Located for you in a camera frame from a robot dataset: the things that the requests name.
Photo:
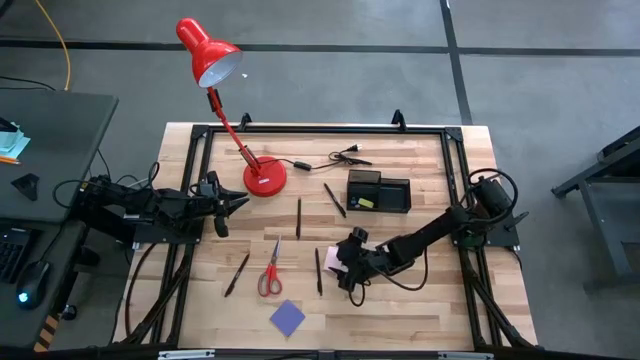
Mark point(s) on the green sticky note pad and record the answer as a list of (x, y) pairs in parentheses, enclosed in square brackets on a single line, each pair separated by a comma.
[(366, 202)]

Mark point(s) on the pink sticky note pad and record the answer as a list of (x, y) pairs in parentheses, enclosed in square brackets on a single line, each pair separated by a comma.
[(331, 260)]

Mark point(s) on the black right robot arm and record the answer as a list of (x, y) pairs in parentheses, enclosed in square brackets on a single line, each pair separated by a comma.
[(430, 230)]

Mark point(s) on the black pen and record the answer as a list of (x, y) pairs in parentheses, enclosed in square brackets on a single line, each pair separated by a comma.
[(318, 272), (298, 217), (236, 275), (335, 200)]

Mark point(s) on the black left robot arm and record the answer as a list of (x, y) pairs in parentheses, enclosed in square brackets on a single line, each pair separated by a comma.
[(150, 202)]

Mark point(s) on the black aluminium table frame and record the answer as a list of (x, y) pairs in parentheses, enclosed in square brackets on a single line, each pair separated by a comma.
[(325, 130)]

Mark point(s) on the black computer mouse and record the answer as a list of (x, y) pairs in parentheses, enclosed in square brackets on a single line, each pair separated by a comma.
[(31, 287)]

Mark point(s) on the black triangular bracket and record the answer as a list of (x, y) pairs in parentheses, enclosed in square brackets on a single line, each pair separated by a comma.
[(26, 186)]

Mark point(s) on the grey metal bracket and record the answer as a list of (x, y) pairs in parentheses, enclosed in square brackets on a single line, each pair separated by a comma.
[(465, 356), (185, 355)]

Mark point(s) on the black mesh desk organizer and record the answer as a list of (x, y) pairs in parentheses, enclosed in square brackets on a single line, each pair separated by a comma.
[(395, 195)]

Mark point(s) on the black table clamp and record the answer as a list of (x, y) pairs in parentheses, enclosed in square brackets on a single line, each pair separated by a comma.
[(245, 122), (398, 120)]

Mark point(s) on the purple sticky note pad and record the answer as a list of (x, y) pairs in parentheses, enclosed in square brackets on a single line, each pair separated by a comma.
[(287, 318)]

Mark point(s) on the black keyboard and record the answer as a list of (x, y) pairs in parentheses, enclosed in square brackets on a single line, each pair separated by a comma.
[(10, 252)]

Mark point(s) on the dark grey metal rack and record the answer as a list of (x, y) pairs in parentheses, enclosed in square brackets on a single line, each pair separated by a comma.
[(600, 170)]

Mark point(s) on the red desk lamp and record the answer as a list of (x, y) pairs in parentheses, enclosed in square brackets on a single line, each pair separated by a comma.
[(262, 177)]

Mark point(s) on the orange pencil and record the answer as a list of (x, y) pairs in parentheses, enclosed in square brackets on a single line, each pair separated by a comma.
[(9, 160)]

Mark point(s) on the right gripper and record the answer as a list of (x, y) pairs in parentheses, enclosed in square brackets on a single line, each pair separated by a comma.
[(362, 260)]

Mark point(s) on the dark grey side desk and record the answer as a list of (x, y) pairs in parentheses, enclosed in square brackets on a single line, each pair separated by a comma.
[(50, 325), (60, 150)]

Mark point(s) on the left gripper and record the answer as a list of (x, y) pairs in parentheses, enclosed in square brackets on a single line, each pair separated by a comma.
[(210, 202)]

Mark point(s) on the light blue paper stack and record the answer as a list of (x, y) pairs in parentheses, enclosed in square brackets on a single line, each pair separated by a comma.
[(11, 142)]

